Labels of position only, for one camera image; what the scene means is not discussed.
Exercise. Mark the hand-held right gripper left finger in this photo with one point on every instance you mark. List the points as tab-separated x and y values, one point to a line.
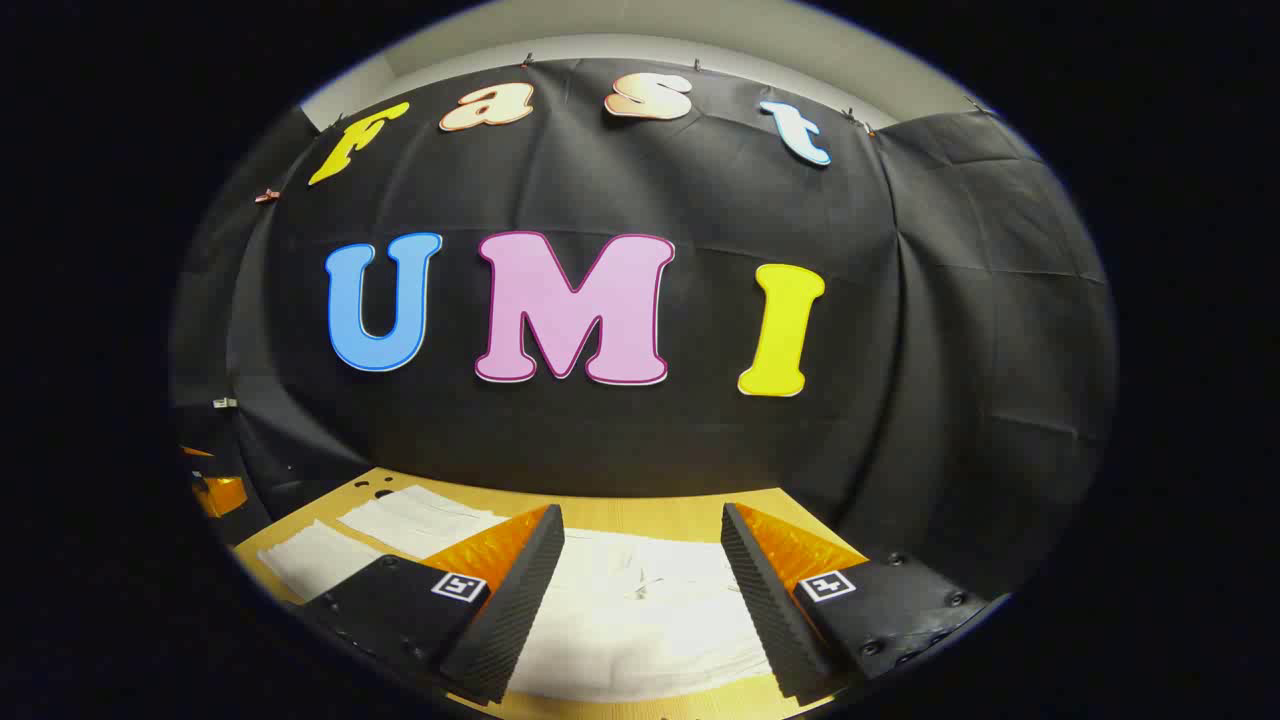
520	600

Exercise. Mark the black backdrop cloth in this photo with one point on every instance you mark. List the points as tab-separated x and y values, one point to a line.
700	200

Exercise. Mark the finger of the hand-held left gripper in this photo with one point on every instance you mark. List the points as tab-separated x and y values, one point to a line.
222	492

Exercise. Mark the white jeans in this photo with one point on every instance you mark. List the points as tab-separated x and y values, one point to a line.
640	620

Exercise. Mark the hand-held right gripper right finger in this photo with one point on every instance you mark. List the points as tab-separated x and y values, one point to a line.
765	610

